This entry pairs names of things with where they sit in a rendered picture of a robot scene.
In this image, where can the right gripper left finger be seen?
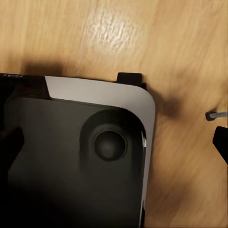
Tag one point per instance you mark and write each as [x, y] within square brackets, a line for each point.
[11, 142]

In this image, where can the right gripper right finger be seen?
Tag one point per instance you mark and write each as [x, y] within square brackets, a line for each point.
[220, 141]

